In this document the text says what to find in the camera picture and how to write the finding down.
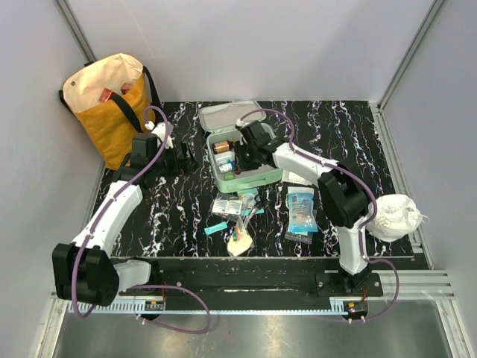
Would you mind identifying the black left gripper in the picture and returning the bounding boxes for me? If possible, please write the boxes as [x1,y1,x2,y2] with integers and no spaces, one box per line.
[151,140,200,178]

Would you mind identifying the brown bottle orange cap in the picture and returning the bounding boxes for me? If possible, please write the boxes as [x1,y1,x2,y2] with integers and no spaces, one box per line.
[212,140,239,154]

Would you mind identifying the white pill bottle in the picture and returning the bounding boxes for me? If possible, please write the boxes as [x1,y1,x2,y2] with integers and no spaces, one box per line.
[214,152,235,166]

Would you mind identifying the white gauze pad packet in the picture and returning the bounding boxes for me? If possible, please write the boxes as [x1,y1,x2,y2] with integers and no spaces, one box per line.
[282,170,312,186]

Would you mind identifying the mint green medicine case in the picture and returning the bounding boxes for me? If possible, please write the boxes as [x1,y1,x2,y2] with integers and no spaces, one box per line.
[199,100,282,193]

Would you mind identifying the black handled scissors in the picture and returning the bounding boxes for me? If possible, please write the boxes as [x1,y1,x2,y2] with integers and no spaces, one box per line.
[244,194,265,227]

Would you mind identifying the cyan sachet strip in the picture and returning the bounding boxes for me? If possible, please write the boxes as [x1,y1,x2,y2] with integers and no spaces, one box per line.
[204,222,227,235]

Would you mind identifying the blue mask packet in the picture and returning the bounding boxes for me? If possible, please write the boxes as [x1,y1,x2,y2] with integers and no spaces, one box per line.
[285,186,318,245]

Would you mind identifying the teal plaster packet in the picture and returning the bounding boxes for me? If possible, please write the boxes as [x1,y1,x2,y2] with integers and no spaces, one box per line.
[237,188,259,216]

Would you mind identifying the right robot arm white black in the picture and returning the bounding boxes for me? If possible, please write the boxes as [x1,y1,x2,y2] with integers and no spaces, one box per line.
[236,119,371,295]

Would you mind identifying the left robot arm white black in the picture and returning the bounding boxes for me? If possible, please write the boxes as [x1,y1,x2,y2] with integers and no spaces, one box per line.
[52,122,198,307]

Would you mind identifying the clear bag white leaflets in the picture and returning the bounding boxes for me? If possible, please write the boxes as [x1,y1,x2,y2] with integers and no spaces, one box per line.
[211,193,245,216]

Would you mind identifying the orange tote bag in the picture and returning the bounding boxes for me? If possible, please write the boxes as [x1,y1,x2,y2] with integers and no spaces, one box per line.
[58,53,162,170]

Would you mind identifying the clear bag yellow items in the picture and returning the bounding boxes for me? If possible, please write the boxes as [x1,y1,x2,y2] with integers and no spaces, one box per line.
[227,219,253,257]

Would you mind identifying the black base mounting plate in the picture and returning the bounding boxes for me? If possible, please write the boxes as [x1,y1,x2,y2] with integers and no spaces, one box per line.
[125,257,383,311]

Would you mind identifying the white crumpled cloth bag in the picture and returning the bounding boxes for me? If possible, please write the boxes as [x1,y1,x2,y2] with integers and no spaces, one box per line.
[365,194,429,242]

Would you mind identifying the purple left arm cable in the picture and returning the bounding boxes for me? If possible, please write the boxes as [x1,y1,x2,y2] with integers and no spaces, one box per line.
[70,105,212,333]

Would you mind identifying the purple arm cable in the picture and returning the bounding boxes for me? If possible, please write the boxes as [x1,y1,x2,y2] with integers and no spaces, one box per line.
[236,108,399,322]
[70,105,212,333]

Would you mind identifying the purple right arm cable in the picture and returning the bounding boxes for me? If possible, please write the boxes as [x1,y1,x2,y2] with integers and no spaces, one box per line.
[236,108,399,322]

